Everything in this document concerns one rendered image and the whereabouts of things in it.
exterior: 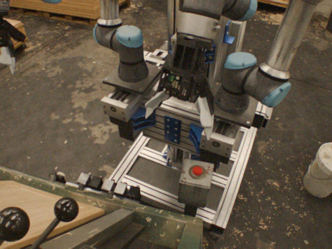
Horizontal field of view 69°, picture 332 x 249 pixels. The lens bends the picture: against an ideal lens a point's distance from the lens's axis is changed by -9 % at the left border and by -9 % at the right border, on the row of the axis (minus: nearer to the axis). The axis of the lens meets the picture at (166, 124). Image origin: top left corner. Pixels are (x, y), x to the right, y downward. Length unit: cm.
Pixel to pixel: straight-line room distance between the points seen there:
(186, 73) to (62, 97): 257
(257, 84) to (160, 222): 60
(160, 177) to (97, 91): 142
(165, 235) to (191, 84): 62
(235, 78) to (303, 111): 202
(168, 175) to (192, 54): 144
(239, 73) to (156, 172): 110
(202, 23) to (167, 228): 71
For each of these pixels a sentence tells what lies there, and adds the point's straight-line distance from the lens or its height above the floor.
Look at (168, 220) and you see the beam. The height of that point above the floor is 90.
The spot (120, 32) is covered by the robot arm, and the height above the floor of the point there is 127.
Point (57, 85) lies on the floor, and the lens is 320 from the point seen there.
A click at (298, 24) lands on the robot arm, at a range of 91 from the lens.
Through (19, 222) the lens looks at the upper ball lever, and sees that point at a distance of 31.
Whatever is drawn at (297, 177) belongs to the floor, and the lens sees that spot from 236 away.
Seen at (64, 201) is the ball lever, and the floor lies 145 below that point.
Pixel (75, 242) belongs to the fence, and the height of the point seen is 126.
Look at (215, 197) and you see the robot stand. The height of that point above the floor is 21.
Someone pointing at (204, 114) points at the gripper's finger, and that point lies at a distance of 53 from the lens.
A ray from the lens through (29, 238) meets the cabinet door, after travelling 63.
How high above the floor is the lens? 179
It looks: 46 degrees down
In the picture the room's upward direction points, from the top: straight up
